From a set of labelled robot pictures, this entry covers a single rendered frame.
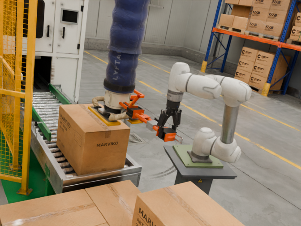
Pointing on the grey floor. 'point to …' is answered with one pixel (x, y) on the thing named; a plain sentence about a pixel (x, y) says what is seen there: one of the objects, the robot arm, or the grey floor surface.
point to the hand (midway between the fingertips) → (166, 132)
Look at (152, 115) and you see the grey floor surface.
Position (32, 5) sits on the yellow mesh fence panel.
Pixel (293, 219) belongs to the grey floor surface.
